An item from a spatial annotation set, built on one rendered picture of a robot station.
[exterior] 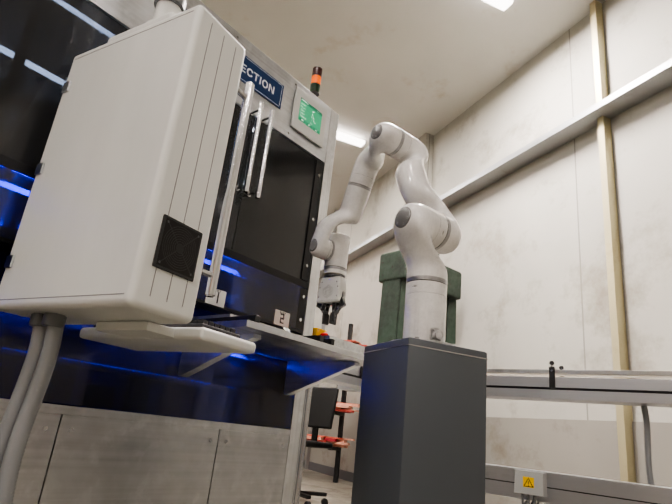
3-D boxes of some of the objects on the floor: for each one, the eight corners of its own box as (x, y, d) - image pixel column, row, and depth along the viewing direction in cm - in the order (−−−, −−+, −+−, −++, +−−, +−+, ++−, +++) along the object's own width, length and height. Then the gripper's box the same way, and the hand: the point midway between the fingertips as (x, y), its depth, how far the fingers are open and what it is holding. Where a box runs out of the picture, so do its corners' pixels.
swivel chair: (315, 499, 487) (327, 389, 519) (339, 511, 429) (351, 386, 462) (247, 495, 468) (264, 380, 500) (263, 506, 410) (281, 376, 443)
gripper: (358, 275, 189) (353, 326, 183) (324, 279, 199) (318, 327, 193) (346, 269, 183) (340, 321, 178) (311, 273, 193) (304, 322, 188)
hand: (329, 318), depth 186 cm, fingers open, 3 cm apart
